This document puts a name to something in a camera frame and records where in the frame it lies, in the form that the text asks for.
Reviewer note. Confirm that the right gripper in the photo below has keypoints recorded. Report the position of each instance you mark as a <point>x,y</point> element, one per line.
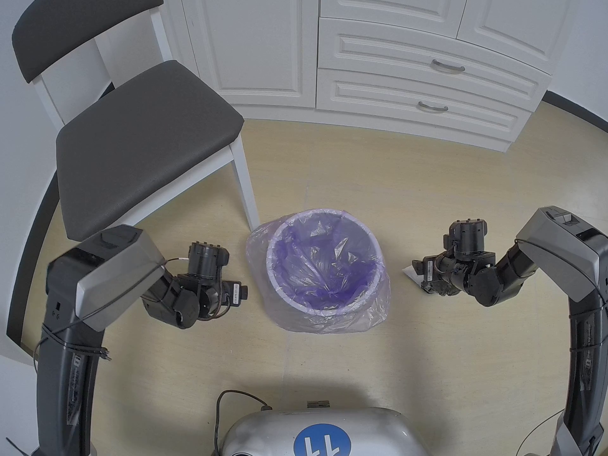
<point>441,269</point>

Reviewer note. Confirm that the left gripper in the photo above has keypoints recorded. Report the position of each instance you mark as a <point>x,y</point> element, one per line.
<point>230,297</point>

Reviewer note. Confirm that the black plastic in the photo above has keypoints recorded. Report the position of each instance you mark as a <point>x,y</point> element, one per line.
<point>439,289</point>

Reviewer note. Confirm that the white paper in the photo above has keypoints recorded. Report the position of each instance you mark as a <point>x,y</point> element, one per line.
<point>411,273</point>

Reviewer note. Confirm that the purple plastic bag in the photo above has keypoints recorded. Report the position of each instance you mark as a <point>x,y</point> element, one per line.
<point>323,264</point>

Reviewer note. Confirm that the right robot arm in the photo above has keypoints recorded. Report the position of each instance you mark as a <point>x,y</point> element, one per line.
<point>555,250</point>

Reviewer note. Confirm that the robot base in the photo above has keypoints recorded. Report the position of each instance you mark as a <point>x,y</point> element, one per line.
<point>266,435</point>

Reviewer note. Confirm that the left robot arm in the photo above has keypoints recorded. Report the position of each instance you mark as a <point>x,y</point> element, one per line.
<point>109,269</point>

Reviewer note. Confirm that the white trash bin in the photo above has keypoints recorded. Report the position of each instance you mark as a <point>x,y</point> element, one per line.
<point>290,302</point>

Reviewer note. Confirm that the white chair dark grey seat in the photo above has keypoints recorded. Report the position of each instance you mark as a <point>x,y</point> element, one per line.
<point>142,145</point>

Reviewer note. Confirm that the white wardrobe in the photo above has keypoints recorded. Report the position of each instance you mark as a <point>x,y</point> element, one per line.
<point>380,41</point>

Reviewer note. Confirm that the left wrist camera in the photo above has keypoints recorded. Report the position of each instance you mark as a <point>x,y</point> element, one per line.
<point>244,292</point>

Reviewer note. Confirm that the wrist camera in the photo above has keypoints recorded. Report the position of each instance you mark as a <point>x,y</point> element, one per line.
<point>244,292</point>
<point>418,268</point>

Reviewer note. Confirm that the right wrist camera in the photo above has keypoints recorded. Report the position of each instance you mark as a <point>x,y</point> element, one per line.
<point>418,268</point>

